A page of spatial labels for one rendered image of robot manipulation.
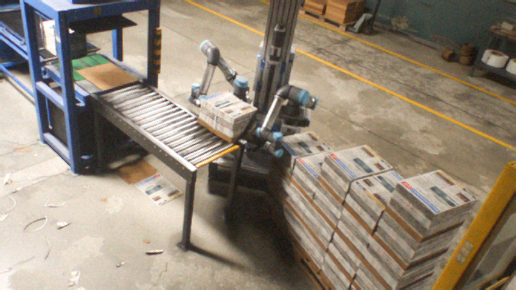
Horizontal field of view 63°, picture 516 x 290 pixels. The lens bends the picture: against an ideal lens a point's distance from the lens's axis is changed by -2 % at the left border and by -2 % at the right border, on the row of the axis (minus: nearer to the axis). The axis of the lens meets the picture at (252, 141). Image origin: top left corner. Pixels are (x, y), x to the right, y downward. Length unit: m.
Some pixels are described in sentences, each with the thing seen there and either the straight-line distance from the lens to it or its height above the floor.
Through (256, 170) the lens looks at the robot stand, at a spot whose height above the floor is 0.23.
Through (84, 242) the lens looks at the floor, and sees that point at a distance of 3.66.
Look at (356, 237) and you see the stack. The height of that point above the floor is 0.72.
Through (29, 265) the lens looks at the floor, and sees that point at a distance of 3.58.
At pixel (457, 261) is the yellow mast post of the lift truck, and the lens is 2.18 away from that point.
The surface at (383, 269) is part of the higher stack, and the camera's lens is 2.83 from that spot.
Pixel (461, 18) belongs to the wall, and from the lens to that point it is 9.45.
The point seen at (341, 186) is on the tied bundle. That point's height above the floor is 0.95.
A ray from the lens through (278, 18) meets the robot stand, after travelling 3.70.
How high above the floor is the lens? 2.67
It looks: 33 degrees down
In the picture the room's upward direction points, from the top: 10 degrees clockwise
